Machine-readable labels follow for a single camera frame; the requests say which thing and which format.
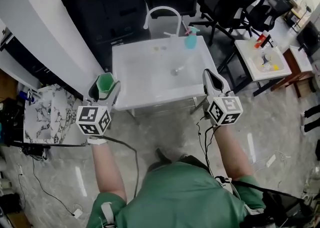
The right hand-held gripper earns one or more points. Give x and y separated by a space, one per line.
223 109

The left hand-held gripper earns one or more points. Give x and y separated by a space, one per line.
91 119

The green cup item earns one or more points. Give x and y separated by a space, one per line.
105 83

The person's right forearm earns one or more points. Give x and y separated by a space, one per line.
232 152

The black shoulder bag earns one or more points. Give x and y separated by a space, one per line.
285 207

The person's left forearm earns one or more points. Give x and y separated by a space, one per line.
108 169

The small white sink stand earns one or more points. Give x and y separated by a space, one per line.
250 69

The white sink counter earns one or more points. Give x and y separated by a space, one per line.
140 77

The marble pattern counter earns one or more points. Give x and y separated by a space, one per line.
62 119

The yellow small item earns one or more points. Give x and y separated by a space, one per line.
275 67

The blue spray bottle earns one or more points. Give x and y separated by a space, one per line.
191 40

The orange bottle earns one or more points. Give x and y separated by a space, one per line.
261 39

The black cabinet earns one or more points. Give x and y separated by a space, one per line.
107 14

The brown wooden stool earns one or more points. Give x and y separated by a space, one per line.
290 62

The white curved faucet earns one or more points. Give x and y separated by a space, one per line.
162 9

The white power strip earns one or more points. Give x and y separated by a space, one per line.
271 160

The person's green shirt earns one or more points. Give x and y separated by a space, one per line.
175 197

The standing fan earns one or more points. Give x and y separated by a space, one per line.
306 5

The white power adapter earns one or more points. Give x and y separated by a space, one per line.
78 213

